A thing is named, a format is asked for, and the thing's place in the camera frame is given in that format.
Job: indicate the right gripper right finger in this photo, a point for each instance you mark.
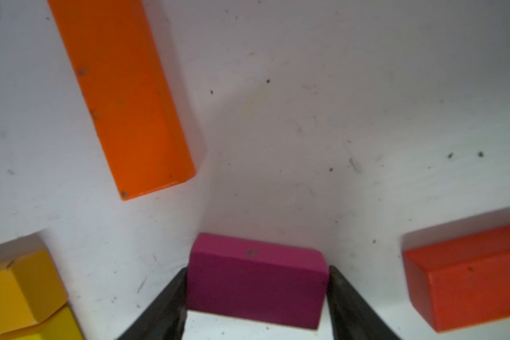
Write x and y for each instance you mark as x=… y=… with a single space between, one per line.
x=352 y=318

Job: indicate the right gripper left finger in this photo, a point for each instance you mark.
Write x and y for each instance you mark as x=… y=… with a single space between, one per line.
x=165 y=317

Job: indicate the magenta block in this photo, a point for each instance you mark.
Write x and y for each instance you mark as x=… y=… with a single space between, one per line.
x=258 y=281

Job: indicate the yellow long block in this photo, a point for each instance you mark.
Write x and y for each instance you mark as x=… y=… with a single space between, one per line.
x=62 y=325

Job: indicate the red block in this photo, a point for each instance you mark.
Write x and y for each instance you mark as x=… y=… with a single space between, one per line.
x=461 y=282

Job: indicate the small orange yellow block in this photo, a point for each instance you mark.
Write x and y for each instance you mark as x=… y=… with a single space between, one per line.
x=31 y=290

